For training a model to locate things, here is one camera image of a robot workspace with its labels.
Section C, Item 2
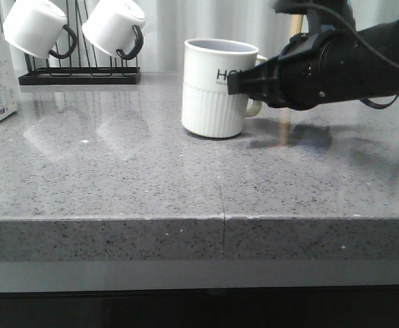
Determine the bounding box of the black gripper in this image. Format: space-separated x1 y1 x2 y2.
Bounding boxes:
227 31 360 111

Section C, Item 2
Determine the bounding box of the white ribbed HOME mug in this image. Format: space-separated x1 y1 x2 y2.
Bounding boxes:
182 38 266 139

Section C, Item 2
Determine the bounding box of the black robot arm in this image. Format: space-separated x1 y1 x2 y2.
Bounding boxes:
228 1 399 111

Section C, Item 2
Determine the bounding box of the wooden mug tree stand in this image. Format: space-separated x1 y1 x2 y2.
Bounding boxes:
289 14 304 37

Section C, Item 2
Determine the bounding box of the black cable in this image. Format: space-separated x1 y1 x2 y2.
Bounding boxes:
274 2 399 110

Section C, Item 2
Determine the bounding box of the white mug black handle right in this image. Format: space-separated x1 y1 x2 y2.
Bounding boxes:
82 0 146 60

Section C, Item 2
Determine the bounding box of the white mug black handle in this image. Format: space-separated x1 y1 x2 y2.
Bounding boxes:
3 0 77 59
82 0 146 60

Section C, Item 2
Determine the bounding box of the black wire mug rack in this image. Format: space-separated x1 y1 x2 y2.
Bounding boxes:
18 1 141 85

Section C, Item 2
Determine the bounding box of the white mug black handle left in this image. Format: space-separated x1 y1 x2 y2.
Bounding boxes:
3 0 77 59

